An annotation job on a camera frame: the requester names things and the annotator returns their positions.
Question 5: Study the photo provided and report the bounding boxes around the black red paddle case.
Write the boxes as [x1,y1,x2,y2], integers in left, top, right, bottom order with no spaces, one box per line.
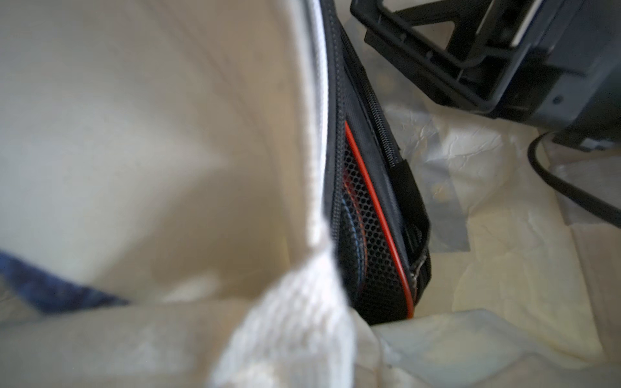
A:
[320,1,431,325]

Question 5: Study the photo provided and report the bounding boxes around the canvas tote bag starry print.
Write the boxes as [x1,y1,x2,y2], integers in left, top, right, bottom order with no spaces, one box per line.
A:
[1,1,620,387]

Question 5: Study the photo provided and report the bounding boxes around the black corrugated cable conduit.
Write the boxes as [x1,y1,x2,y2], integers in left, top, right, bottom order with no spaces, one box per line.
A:
[526,130,621,229]

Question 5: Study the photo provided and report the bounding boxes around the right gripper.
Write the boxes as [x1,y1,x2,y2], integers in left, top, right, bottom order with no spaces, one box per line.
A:
[350,1,620,150]

